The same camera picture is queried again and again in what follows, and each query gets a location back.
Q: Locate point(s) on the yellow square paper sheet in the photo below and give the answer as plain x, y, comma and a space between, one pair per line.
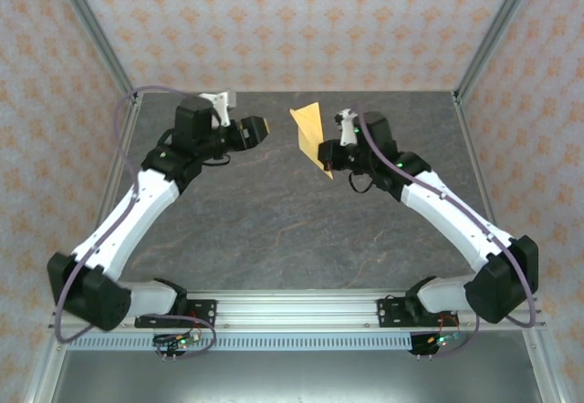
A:
310, 122

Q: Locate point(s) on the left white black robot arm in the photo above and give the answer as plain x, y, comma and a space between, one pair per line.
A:
128, 220

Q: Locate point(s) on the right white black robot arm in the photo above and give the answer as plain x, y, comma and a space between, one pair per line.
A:
451, 220

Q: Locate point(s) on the grey sheet metal panel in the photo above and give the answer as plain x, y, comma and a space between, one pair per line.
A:
296, 378

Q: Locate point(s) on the aluminium table side rail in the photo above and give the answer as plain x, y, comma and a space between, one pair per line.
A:
474, 147
105, 198

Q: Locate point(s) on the aluminium frame post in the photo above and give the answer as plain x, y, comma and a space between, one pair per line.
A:
495, 38
98, 38

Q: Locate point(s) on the wide aluminium base rail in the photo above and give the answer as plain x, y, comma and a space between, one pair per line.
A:
296, 312

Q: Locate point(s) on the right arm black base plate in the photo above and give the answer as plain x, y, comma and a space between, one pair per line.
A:
390, 314

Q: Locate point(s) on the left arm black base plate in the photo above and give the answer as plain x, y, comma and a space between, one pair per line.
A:
207, 314

